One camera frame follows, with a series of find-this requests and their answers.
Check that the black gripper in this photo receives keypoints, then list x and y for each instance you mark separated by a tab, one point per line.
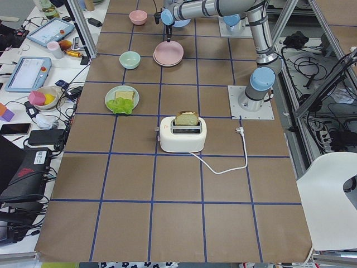
168	29

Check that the pink plate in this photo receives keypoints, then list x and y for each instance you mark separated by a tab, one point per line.
169	52

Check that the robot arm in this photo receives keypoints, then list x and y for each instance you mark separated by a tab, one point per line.
234	14

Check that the pink bowl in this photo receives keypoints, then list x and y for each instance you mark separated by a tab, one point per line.
138	17

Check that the green bowl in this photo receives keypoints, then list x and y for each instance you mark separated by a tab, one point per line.
130	59

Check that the bread slice on plate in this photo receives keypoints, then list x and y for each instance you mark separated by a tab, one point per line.
128	95

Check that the green plate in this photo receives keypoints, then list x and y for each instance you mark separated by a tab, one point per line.
111	93

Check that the bread slice in toaster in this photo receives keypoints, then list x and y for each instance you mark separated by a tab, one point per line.
187	118

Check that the green lettuce leaf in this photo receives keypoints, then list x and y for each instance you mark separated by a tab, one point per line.
119	106

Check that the white toaster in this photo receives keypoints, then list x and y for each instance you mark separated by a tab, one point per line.
181	139

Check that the white cup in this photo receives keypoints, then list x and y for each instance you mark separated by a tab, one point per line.
55	49

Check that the blue teach pendant tablet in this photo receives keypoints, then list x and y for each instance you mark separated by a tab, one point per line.
54	30

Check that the bowl with yellow fruit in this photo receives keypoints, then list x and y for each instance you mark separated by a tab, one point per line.
52	96

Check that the pink cube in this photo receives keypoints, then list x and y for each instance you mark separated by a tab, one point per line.
36	98

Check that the black smartphone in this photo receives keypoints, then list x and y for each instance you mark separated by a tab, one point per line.
15	129

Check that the white chair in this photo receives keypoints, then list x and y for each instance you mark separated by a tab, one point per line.
330	215

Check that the aluminium frame post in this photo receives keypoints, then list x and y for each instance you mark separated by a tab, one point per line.
82	28

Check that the orange tool handle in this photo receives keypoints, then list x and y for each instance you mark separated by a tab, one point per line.
75	54

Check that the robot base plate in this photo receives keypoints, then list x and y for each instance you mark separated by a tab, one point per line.
241	107

